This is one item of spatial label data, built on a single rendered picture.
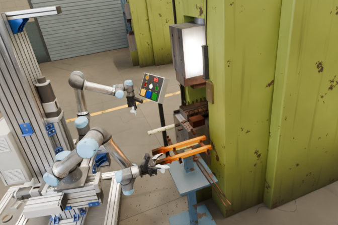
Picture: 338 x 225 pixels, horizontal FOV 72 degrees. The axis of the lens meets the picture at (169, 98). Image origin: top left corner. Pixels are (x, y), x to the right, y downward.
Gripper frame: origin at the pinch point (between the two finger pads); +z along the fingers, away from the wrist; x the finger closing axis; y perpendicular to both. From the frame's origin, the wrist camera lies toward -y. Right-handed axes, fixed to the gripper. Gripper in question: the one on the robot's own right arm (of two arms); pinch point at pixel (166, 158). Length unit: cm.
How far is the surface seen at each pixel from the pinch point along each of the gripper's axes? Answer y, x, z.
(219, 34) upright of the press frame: -74, -15, 51
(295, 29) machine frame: -71, -1, 99
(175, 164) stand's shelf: 27.2, -21.6, 11.3
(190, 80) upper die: -31, -51, 43
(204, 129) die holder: 12, -37, 46
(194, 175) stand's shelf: 27.2, -4.7, 20.9
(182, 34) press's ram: -72, -46, 37
